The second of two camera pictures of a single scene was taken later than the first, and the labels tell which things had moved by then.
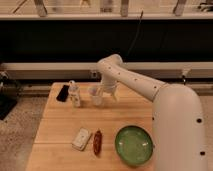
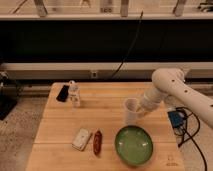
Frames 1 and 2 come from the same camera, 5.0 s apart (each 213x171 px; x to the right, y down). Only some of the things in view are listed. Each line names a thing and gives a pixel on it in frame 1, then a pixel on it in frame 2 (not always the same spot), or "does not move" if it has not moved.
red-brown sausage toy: x=97 y=143 does not move
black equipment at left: x=10 y=93 does not move
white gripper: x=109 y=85 → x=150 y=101
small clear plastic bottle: x=74 y=93 does not move
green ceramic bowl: x=133 y=145 does not move
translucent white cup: x=96 y=100 → x=133 y=108
